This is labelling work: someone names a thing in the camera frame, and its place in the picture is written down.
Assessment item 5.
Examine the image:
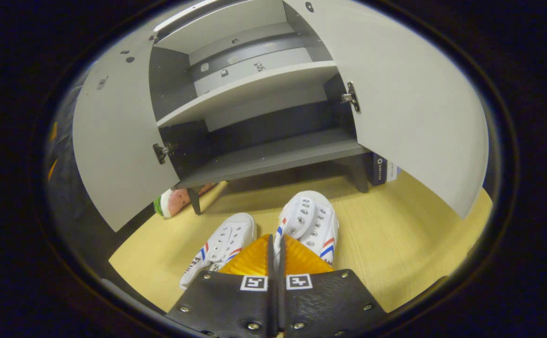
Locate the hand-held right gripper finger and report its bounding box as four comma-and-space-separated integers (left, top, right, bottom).
166, 233, 274, 338
277, 235, 387, 338

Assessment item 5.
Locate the white striped canvas shoe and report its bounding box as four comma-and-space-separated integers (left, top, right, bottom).
273, 190, 340, 268
180, 213, 257, 290

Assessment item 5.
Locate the white cabinet door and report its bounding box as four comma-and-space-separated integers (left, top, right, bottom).
285, 0, 490, 220
73, 28, 180, 233

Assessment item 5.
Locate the white grey shoe cabinet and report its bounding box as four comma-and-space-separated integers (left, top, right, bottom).
73, 0, 490, 233

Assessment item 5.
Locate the metal door hinge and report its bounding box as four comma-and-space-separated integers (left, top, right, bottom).
341, 81, 361, 113
153, 142, 176, 165

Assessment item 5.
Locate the white cabinet shelf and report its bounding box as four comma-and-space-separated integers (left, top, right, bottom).
156, 61, 340, 128
154, 0, 287, 54

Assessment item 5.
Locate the watermelon print toy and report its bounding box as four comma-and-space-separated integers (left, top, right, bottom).
154, 183, 218, 219

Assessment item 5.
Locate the blue white cardboard box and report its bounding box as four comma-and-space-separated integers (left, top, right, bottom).
372, 153, 401, 186

